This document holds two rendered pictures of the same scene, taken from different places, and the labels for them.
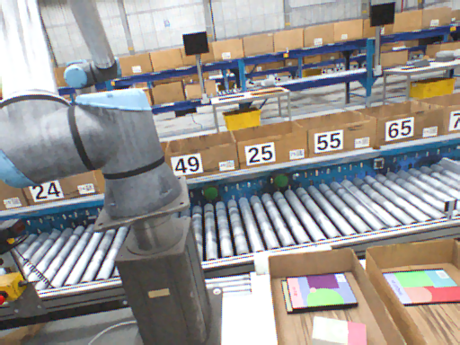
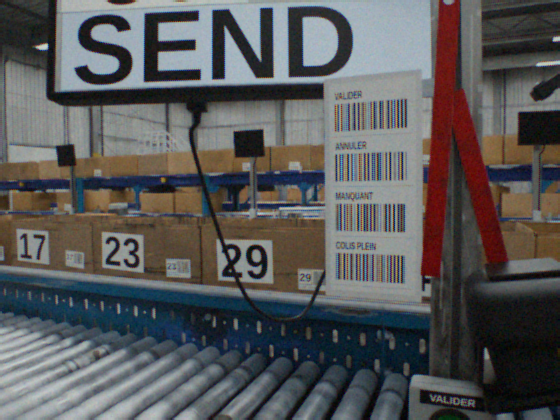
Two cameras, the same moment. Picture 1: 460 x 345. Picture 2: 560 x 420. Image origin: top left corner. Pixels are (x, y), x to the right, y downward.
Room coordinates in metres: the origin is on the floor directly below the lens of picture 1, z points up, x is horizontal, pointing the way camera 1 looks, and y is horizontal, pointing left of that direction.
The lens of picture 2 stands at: (0.56, 0.83, 1.15)
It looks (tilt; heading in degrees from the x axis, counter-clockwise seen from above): 3 degrees down; 25
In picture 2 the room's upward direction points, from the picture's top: 1 degrees counter-clockwise
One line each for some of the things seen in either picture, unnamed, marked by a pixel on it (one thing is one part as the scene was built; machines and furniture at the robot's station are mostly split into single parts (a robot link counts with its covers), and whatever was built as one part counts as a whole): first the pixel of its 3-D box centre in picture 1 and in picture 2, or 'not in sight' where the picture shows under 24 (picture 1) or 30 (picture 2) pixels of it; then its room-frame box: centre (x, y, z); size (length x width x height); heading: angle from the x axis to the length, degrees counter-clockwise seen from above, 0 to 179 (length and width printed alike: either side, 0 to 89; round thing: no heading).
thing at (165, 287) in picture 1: (168, 283); not in sight; (0.70, 0.22, 0.91); 0.26 x 0.26 x 0.33; 86
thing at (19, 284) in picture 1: (18, 287); not in sight; (0.90, 0.81, 0.84); 0.15 x 0.09 x 0.07; 92
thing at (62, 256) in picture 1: (62, 256); not in sight; (1.23, 0.84, 0.72); 0.52 x 0.05 x 0.05; 2
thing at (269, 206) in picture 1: (276, 218); not in sight; (1.26, -0.20, 0.72); 0.52 x 0.05 x 0.05; 2
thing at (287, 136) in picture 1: (267, 144); not in sight; (1.72, -0.27, 0.96); 0.39 x 0.29 x 0.17; 92
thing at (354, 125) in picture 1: (331, 133); not in sight; (1.73, -0.66, 0.96); 0.39 x 0.29 x 0.17; 92
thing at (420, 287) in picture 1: (421, 287); not in sight; (0.69, -0.53, 0.76); 0.19 x 0.14 x 0.02; 83
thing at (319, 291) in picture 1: (319, 290); not in sight; (0.72, -0.23, 0.78); 0.19 x 0.14 x 0.02; 84
